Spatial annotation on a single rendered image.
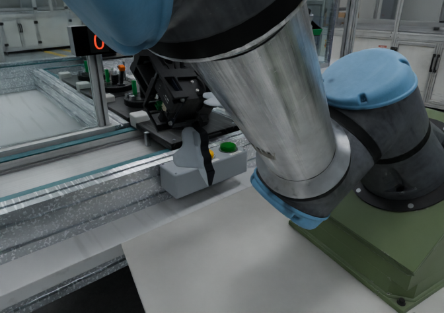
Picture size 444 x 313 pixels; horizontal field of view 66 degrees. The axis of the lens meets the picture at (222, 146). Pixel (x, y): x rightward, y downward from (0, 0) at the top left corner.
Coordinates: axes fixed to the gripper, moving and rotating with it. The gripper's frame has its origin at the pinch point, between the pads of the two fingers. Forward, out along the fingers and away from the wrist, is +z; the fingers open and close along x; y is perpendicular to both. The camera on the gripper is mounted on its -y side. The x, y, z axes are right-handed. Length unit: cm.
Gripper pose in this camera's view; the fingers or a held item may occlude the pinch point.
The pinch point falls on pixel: (237, 157)
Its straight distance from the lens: 46.8
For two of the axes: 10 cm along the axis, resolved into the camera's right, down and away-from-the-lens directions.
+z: 4.9, 7.8, -3.8
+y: -7.6, 1.7, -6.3
